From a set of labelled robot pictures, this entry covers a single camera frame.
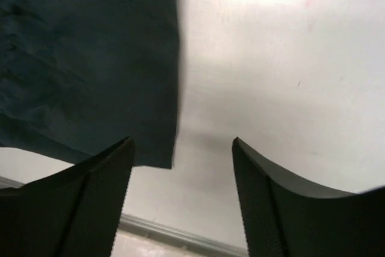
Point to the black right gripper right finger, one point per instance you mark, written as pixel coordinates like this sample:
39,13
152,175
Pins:
284,214

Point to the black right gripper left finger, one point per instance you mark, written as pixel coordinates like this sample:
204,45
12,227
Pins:
75,212

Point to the dark navy shorts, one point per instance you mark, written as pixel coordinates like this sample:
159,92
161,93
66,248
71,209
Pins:
77,76

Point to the aluminium front rail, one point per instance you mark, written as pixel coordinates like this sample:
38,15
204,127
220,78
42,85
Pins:
176,238

